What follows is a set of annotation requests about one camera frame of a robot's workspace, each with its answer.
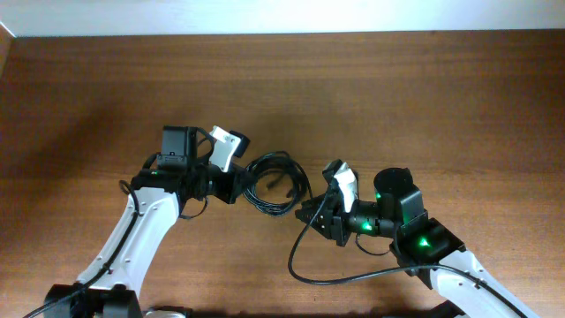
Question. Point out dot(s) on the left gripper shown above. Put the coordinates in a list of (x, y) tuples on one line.
[(235, 180)]

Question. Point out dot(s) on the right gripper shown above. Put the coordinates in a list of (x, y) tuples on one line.
[(334, 219)]

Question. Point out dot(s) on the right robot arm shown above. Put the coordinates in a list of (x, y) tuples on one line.
[(422, 246)]

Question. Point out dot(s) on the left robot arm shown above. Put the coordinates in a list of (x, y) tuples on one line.
[(193, 164)]

